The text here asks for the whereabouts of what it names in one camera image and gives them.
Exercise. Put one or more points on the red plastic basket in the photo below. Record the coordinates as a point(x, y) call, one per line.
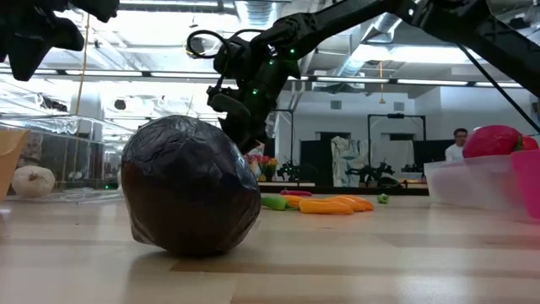
point(529, 186)

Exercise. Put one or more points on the red tomato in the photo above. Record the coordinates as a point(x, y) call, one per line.
point(491, 141)

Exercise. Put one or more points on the black metal gantry frame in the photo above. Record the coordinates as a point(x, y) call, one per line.
point(396, 115)

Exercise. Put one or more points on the white patterned cover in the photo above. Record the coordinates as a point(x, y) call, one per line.
point(346, 158)

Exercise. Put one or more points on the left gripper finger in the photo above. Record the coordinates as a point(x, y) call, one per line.
point(38, 46)
point(99, 9)

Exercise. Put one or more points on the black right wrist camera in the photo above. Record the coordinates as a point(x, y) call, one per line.
point(228, 105)

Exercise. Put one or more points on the long ceiling light strip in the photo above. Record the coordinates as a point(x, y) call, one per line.
point(422, 81)

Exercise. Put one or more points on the yellow plastic basket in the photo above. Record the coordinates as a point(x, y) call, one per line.
point(10, 160)

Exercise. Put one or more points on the black cabinet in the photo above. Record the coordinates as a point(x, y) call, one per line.
point(316, 160)

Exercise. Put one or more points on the black aluminium table frame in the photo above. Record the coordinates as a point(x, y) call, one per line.
point(405, 191)

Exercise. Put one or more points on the large white garlic bulb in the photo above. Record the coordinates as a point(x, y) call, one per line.
point(33, 181)

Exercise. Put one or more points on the colourful flower bunch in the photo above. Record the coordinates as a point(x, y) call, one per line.
point(263, 162)

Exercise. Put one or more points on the green chili pepper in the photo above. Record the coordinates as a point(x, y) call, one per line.
point(275, 203)
point(382, 198)

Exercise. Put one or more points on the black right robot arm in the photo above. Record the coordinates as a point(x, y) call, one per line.
point(485, 29)

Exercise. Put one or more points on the dark purple round fruit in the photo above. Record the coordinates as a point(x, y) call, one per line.
point(190, 186)

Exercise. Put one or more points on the black round ceiling speaker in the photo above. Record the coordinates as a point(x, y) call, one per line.
point(120, 104)

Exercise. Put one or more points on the silver ventilation duct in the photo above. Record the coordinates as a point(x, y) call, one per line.
point(257, 10)

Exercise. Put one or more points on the clear plastic container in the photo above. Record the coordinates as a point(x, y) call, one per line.
point(76, 196)
point(464, 181)

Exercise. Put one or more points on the black hanging ceiling lamp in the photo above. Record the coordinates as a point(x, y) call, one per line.
point(197, 48)

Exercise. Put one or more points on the person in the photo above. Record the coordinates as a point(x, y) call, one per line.
point(457, 145)

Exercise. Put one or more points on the red chili pepper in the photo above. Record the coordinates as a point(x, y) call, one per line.
point(296, 193)

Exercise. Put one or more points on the orange chili pepper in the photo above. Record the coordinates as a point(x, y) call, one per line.
point(325, 207)
point(360, 204)
point(295, 202)

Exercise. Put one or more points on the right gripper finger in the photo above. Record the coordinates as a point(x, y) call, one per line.
point(263, 124)
point(242, 133)

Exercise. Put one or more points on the black monitor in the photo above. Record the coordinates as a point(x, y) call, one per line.
point(428, 152)

